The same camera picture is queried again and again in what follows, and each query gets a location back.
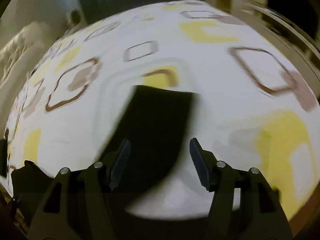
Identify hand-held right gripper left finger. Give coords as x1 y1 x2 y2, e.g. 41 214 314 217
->
27 139 132 240

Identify white crumpled blanket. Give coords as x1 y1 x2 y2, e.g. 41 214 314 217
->
0 21 52 87

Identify white printed bed sheet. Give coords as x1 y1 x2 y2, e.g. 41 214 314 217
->
4 0 318 221

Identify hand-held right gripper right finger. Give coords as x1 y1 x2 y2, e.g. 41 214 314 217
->
189 137 293 240

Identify wooden bed frame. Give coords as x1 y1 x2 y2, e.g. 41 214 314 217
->
247 1 320 85

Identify black pants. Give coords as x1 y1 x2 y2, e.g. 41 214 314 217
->
11 84 201 207

